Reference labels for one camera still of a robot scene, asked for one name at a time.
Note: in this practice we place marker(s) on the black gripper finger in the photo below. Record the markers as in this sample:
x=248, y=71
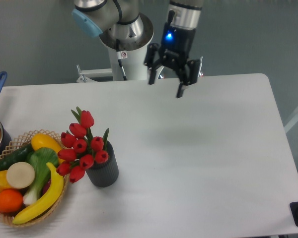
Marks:
x=153, y=60
x=188, y=75

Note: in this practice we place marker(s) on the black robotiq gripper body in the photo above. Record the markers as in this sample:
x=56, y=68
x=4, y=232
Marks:
x=175, y=47

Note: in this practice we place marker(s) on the red tulip bouquet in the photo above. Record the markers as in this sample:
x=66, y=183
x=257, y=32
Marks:
x=82, y=149

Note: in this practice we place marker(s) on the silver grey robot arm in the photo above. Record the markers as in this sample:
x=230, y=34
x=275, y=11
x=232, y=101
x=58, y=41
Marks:
x=181, y=13

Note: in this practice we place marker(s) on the dark grey ribbed vase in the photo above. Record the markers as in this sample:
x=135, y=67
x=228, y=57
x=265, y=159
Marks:
x=105, y=174

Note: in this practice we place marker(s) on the green bok choy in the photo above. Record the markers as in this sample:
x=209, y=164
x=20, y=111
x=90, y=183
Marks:
x=42, y=175

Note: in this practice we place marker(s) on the woven wicker basket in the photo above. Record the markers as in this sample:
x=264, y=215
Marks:
x=21, y=141

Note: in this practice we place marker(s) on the yellow banana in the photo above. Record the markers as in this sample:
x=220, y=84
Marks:
x=45, y=202

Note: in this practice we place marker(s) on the green cucumber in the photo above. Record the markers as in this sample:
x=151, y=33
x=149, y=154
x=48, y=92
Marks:
x=19, y=155

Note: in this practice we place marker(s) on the beige round wooden disc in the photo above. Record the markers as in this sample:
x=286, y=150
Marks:
x=20, y=175

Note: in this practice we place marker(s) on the orange fruit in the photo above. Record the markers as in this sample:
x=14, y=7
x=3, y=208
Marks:
x=11, y=200

